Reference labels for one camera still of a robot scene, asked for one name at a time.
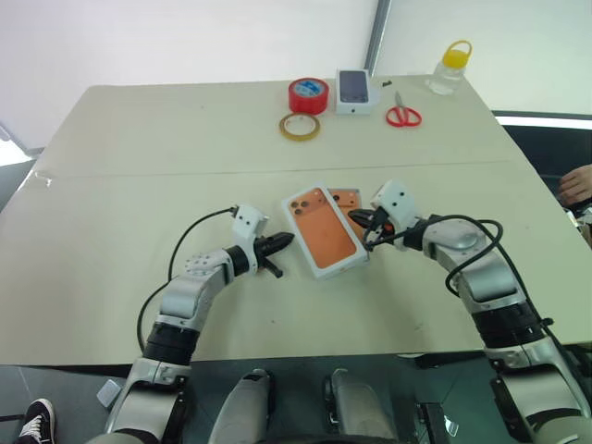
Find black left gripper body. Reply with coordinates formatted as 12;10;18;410
252;237;275;273

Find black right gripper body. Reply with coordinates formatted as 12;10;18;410
369;209;395;245

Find orange phone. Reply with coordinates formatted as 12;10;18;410
325;185;365;242

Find orange smartphone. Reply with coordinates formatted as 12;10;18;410
327;188;362;228

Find sealed dark-print phone box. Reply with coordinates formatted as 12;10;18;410
334;68;376;117

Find light grey rectangular sponge block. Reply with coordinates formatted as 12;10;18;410
96;379;123;409

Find clear yellowish tape roll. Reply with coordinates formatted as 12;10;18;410
277;112;322;142

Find red tape roll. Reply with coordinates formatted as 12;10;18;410
287;78;330;115

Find grey rounded robot leg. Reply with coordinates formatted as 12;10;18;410
206;367;275;444
322;367;395;444

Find clear jar yellow lid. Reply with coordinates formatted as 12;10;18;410
426;39;475;96

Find grey metal pole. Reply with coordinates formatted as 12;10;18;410
362;0;392;78

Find black side furniture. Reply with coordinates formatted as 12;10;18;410
490;109;592;186

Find bystander bare limb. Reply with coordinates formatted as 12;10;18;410
558;163;592;207

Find black white sneaker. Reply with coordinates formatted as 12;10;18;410
17;399;57;444

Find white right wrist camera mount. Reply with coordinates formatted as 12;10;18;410
367;179;418;235

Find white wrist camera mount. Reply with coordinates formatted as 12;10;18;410
367;179;418;235
228;203;271;275

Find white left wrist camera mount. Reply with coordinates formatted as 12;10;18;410
228;203;271;275

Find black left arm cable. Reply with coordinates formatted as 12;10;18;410
136;207;240;358

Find red handled scissors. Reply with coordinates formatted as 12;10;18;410
385;91;424;130

